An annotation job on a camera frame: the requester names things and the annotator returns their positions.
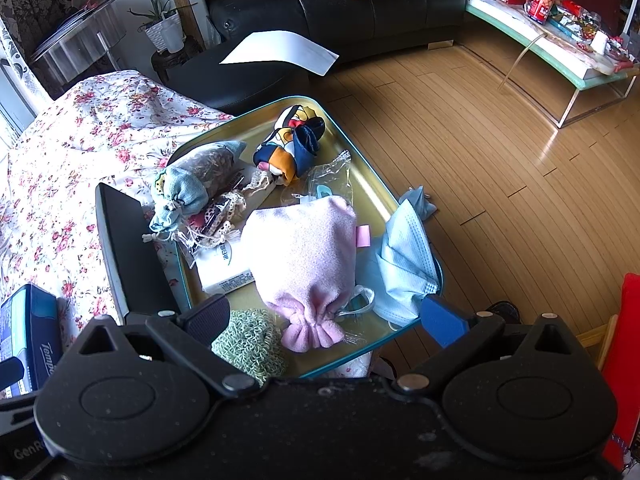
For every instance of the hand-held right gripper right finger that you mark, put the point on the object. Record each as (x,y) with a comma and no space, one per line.
(442,321)

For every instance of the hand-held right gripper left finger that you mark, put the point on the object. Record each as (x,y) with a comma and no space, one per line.
(210,321)

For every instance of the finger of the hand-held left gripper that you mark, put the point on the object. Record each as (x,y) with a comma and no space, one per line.
(11,372)

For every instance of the green knitted scrubber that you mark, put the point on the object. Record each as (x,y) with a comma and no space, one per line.
(250,344)

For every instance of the pink fleece pouch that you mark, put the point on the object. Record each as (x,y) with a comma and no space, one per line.
(305,270)

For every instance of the cream lace pouch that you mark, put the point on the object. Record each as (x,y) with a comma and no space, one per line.
(225,212)

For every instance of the gold metal tin tray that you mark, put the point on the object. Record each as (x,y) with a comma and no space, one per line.
(370,180)

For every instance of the dried flower sachet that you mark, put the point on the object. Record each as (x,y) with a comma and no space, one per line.
(212,161)

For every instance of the clear plastic bag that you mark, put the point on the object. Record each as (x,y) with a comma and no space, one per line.
(330,170)

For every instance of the colourful printed cloth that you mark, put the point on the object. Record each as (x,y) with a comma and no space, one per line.
(280,145)

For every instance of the blue tissue box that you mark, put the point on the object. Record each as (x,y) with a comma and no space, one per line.
(30,330)

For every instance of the white tissue packet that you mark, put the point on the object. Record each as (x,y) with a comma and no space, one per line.
(225,272)

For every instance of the black shoe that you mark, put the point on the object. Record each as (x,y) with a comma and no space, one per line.
(505,311)

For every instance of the black triangular box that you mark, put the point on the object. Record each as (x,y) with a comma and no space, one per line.
(130,255)

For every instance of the red cloth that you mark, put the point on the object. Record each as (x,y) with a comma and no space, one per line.
(625,360)

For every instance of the floral bedspread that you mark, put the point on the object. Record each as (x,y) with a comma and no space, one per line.
(75,160)

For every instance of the dark wooden plant stand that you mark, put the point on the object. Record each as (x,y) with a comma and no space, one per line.
(172,59)

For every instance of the white paper sheet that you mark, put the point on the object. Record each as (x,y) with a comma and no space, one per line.
(280,50)

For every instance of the glass coffee table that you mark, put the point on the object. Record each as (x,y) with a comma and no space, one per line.
(545,57)

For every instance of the white cup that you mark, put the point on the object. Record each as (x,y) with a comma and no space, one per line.
(175,39)

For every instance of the potted plant in white basket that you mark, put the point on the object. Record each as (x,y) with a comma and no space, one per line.
(160,22)

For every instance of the round metal side table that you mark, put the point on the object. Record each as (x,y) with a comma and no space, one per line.
(80,45)

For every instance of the black leather sofa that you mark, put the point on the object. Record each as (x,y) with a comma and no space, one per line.
(350,25)

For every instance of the wooden board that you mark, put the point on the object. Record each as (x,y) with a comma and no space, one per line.
(189,10)

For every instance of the white lace curtain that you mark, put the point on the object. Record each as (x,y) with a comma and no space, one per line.
(15,60)

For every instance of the red can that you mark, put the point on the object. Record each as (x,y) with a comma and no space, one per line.
(542,6)

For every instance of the stack of magazines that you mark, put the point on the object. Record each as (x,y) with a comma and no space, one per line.
(75,16)

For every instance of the wooden chair frame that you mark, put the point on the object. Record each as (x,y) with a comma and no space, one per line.
(597,342)

